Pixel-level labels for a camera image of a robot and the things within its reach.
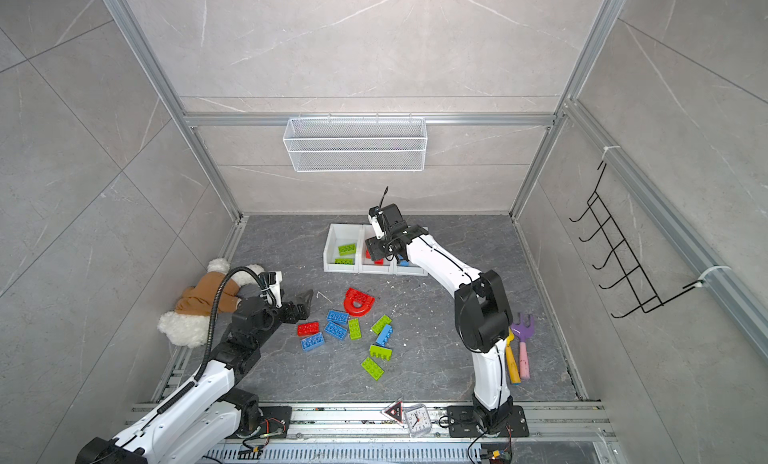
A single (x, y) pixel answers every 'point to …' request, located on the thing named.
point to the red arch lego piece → (357, 303)
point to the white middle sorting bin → (366, 264)
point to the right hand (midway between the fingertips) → (378, 242)
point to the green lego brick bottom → (372, 368)
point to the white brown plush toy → (190, 324)
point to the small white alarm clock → (418, 420)
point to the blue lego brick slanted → (383, 336)
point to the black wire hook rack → (635, 285)
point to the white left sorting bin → (341, 234)
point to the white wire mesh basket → (355, 145)
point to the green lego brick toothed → (379, 351)
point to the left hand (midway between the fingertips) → (297, 285)
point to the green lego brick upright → (355, 330)
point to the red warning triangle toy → (396, 411)
